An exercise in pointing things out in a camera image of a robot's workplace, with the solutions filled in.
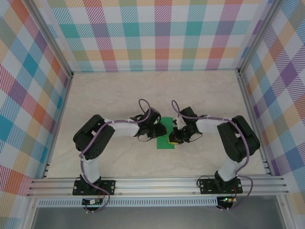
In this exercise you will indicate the small black circuit board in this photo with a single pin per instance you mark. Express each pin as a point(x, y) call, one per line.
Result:
point(90, 202)

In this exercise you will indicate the aluminium table side rail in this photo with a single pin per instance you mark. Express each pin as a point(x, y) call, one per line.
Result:
point(253, 119)
point(60, 119)

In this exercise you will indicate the green paper sheet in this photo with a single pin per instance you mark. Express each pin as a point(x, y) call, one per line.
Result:
point(164, 144)

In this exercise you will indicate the aluminium mounting rail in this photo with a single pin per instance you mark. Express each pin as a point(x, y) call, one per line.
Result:
point(155, 186)

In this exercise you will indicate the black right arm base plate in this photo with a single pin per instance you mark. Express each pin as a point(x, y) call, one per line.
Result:
point(207, 186)

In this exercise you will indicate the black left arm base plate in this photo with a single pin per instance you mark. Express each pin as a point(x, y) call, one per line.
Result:
point(108, 184)

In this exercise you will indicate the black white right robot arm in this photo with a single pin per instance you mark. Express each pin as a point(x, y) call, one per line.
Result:
point(238, 138)

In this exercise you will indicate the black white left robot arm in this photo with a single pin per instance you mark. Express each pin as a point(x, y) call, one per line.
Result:
point(93, 136)

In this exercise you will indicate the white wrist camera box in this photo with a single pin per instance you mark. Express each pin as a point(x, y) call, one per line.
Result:
point(179, 122)
point(157, 121)

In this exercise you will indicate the circuit board with green light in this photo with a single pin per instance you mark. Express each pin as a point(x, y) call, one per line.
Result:
point(226, 200)

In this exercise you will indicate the aluminium frame post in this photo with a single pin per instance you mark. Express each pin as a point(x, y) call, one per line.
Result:
point(258, 35)
point(53, 38)

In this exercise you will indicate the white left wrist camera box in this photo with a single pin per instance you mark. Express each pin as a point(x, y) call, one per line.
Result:
point(157, 121)

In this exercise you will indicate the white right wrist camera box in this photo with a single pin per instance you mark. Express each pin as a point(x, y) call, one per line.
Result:
point(179, 122)

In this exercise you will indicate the grey metal sheet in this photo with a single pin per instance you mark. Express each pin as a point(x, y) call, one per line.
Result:
point(155, 218)

